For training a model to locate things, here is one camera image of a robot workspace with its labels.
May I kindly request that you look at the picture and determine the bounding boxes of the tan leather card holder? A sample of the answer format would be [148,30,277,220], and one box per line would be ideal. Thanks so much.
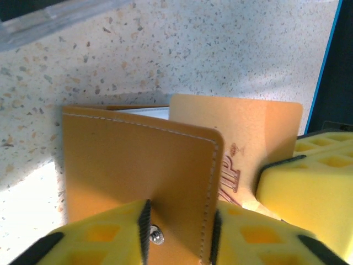
[62,104,226,265]

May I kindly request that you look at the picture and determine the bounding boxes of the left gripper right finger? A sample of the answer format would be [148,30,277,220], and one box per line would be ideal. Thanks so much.
[210,200,350,265]

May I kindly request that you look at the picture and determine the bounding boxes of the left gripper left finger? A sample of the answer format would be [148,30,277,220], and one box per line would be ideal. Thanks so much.
[9,198,153,265]

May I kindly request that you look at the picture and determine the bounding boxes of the gold VIP card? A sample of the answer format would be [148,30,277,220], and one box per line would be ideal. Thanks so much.
[168,93,304,221]

